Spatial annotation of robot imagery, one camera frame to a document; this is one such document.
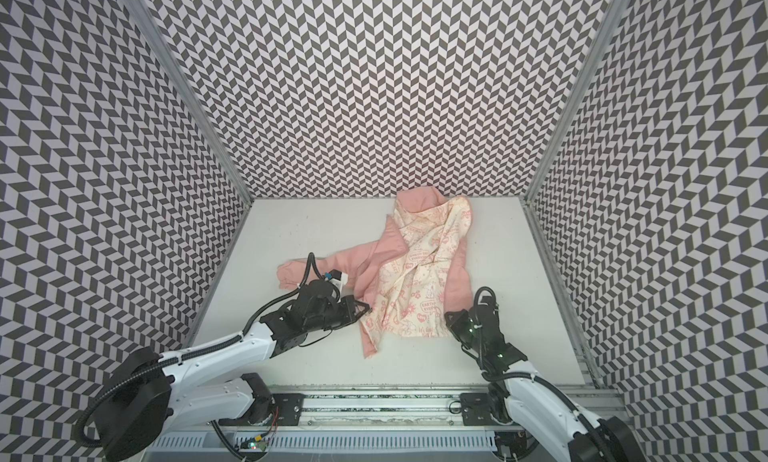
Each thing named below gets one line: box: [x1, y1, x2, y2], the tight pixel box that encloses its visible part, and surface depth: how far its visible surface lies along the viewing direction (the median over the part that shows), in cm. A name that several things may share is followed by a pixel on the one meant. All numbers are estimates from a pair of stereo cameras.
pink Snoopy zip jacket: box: [277, 187, 473, 358], surface depth 95 cm
